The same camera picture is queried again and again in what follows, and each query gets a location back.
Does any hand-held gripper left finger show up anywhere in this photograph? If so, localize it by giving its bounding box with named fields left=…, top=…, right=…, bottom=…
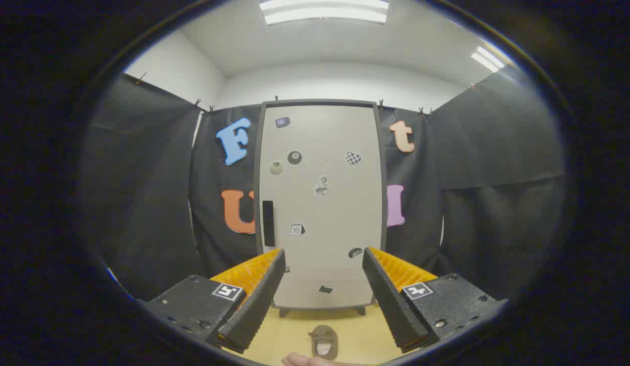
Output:
left=137, top=248, right=286, bottom=355

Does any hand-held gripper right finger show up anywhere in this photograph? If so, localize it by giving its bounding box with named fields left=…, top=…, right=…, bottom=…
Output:
left=362, top=247, right=510, bottom=354

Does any brown fluffy shoe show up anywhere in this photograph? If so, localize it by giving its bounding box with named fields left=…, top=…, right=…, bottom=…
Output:
left=308, top=325, right=339, bottom=360

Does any grey shoe cabinet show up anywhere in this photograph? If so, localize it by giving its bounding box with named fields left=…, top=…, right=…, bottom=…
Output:
left=253, top=99, right=388, bottom=318

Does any black backdrop cloth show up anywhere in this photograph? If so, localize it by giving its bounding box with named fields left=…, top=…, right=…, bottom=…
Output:
left=81, top=71, right=567, bottom=303

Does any small ceiling light panel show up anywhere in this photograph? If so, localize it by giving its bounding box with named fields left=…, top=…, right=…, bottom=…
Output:
left=471, top=46, right=505, bottom=73

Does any long ceiling light panel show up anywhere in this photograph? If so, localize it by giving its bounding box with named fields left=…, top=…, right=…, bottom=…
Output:
left=259, top=0, right=389, bottom=26

